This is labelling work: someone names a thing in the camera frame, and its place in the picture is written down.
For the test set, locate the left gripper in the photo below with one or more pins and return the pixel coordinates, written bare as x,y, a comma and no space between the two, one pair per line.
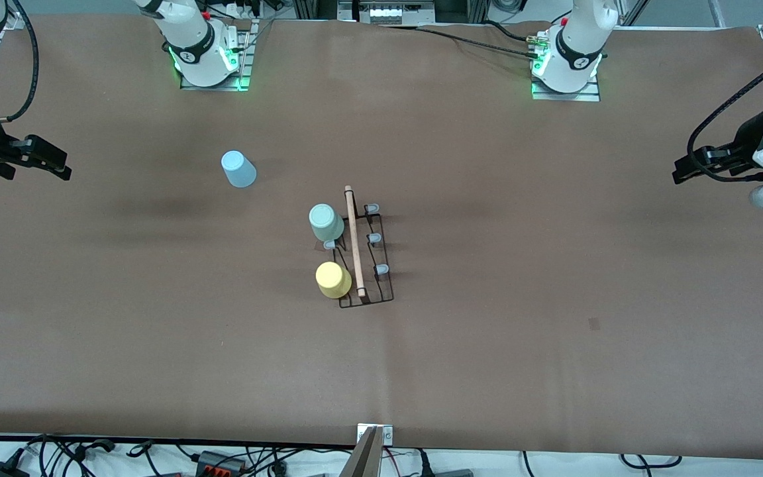
739,147

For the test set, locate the teal plastic cup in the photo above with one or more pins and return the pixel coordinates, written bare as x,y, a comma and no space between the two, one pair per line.
326,222

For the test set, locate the yellow plastic cup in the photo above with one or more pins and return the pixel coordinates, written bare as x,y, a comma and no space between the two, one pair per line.
333,279

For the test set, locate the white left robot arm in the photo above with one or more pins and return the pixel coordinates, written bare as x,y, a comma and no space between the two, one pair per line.
573,46

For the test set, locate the light blue plastic cup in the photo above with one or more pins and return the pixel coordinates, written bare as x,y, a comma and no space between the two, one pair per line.
239,171

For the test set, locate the black power adapter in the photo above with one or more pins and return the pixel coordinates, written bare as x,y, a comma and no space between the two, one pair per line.
0,469

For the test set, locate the black connector with orange levers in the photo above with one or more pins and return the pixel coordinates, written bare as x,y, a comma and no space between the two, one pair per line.
219,462

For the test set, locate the control box with white sockets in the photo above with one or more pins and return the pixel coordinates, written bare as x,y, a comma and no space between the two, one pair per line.
388,13

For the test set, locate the grey metal pole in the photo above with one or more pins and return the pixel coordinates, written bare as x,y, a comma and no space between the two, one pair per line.
365,460

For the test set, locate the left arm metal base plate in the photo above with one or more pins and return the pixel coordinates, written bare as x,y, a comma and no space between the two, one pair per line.
567,97

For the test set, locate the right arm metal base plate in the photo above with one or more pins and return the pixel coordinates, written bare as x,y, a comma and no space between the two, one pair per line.
244,66

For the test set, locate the small metal table bracket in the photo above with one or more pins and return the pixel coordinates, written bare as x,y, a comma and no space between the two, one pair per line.
388,434

